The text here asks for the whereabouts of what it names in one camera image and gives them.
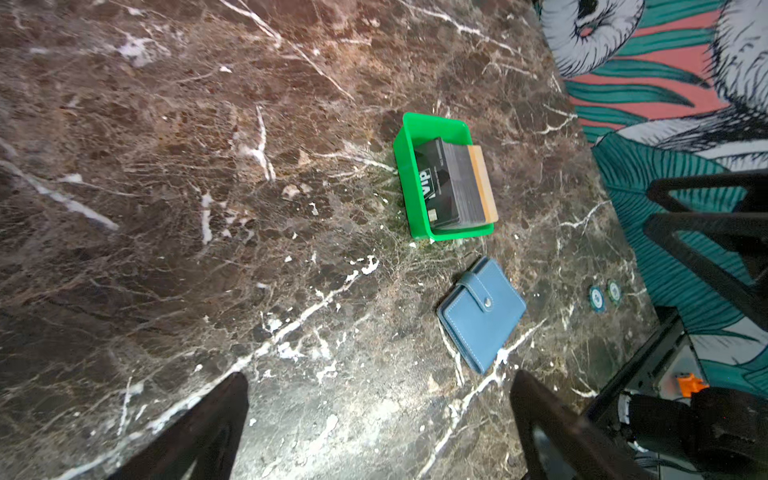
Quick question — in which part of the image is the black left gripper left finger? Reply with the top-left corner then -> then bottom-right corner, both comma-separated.
110,372 -> 249,479

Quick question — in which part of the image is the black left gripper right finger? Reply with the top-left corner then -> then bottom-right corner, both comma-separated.
510,370 -> 648,479

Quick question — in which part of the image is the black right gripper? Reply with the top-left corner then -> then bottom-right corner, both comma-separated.
644,169 -> 767,330

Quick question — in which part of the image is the blue leather card holder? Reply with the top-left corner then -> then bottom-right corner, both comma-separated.
437,257 -> 527,374

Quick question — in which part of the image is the green plastic card tray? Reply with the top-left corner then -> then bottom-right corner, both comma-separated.
393,112 -> 495,242

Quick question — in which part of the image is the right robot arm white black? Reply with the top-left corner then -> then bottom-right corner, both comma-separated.
643,170 -> 767,479

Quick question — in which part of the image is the stack of credit cards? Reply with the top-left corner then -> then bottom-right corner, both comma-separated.
415,138 -> 499,231

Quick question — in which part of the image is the orange connector clip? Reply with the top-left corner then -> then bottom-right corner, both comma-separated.
676,373 -> 709,398

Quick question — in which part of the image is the round teal sticker left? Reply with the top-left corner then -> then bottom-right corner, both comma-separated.
588,285 -> 606,312

